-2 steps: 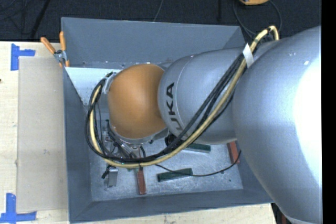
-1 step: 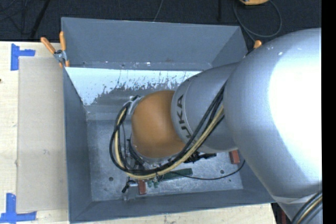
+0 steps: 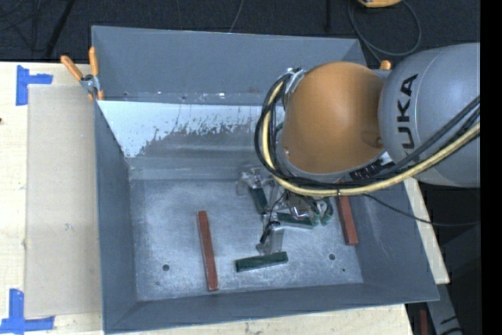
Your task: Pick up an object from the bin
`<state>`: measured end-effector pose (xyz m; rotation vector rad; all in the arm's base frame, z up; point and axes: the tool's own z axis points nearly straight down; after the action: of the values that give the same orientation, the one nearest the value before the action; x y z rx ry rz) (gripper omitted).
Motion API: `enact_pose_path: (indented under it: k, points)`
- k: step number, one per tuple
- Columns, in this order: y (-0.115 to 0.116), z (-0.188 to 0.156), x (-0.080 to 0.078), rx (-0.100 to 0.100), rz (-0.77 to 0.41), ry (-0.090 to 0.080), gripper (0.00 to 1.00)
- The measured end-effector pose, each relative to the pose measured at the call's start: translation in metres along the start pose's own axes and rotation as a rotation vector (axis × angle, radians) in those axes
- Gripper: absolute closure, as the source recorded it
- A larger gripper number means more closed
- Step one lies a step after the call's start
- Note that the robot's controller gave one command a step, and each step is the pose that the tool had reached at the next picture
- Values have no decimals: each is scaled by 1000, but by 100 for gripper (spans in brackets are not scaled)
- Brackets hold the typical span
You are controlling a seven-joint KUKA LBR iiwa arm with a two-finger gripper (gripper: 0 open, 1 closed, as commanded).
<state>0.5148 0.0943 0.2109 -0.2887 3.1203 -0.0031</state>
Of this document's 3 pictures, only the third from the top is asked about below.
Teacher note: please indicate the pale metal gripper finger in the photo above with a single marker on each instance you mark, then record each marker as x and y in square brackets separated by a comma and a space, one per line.
[247, 181]
[276, 240]

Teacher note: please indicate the dark green flat block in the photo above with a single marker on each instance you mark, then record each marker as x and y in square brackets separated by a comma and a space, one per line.
[262, 262]
[259, 201]
[295, 220]

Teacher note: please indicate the red-brown flat block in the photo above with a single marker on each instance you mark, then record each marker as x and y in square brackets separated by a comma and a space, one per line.
[208, 251]
[348, 223]

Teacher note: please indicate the grey metal bin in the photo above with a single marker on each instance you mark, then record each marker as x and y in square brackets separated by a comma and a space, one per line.
[172, 215]

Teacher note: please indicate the pale wood board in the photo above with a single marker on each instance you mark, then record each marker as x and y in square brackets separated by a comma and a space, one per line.
[59, 200]

